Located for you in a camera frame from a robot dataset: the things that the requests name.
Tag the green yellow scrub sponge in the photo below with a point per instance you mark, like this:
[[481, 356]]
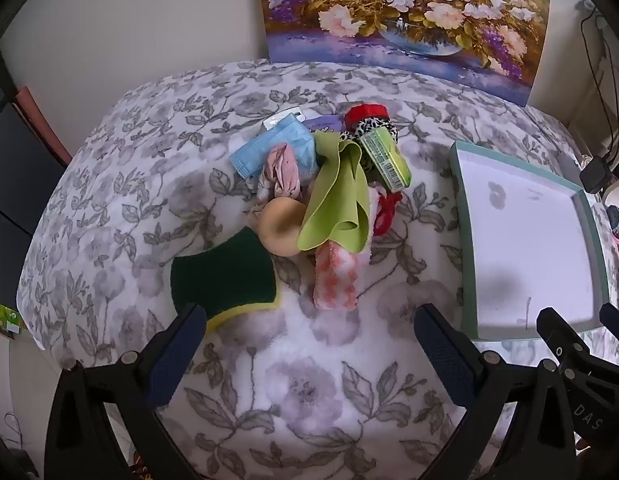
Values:
[[234, 278]]

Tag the blue face mask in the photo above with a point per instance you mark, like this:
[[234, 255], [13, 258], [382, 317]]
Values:
[[249, 160]]

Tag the round beige makeup sponge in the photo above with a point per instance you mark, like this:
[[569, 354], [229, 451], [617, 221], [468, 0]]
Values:
[[279, 226]]

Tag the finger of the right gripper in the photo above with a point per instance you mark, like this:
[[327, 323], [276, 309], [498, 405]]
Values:
[[609, 317], [563, 342]]

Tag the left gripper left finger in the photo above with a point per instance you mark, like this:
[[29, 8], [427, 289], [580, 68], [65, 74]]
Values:
[[160, 366]]

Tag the red velvet scrunchie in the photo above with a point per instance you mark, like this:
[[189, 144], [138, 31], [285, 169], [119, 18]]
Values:
[[360, 112]]

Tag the pink white fuzzy sock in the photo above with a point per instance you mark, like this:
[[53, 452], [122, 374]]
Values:
[[336, 277]]

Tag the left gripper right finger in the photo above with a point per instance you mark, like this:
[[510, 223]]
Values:
[[456, 361]]

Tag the silver wrapped packet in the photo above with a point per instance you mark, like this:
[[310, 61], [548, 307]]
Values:
[[272, 121]]

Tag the green tissue pack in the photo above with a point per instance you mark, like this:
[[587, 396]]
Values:
[[384, 154]]

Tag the red white small cloth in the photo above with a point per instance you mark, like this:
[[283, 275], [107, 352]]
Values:
[[387, 204]]

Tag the black power adapter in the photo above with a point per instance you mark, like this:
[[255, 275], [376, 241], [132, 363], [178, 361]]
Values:
[[596, 175]]

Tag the lime green cloth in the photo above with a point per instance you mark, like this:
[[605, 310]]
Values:
[[338, 208]]

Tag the leopard print scrunchie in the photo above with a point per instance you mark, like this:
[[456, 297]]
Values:
[[354, 129]]

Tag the white teal tray box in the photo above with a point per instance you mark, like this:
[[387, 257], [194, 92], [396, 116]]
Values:
[[529, 241]]

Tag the floral painting canvas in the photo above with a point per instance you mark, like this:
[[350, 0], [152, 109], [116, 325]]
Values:
[[491, 45]]

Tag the purple tissue pack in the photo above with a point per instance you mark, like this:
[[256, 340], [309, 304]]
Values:
[[325, 123]]

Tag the pink patterned fabric bundle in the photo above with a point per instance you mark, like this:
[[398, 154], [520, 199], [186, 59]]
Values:
[[280, 175]]

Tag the dark tv cabinet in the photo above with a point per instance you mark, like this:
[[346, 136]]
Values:
[[29, 172]]

